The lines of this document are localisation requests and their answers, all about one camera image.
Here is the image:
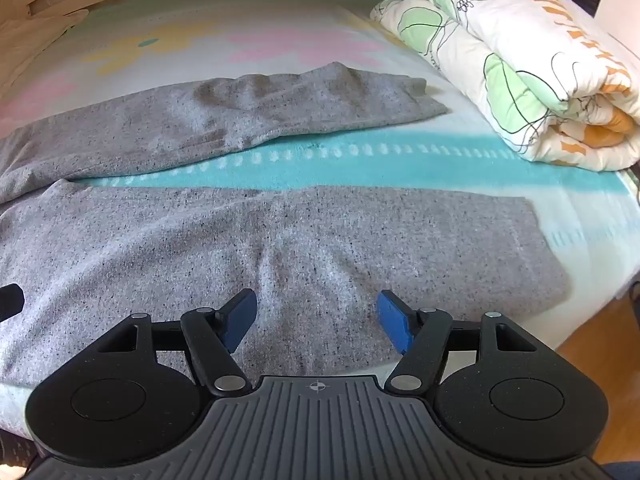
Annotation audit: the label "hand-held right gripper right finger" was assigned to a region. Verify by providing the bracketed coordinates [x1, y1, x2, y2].
[376, 290, 543, 395]

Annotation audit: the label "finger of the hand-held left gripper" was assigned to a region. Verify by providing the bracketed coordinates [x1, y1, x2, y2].
[0, 284, 25, 322]

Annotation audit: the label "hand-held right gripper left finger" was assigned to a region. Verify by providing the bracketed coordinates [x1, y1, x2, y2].
[97, 289, 258, 395]

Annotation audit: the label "grey pants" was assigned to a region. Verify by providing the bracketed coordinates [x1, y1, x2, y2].
[0, 61, 573, 392]

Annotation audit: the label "flower print bed sheet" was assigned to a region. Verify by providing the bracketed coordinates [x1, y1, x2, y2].
[0, 0, 640, 441]

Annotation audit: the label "white pillow with green leaves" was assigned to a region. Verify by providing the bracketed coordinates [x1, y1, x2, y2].
[370, 0, 640, 170]

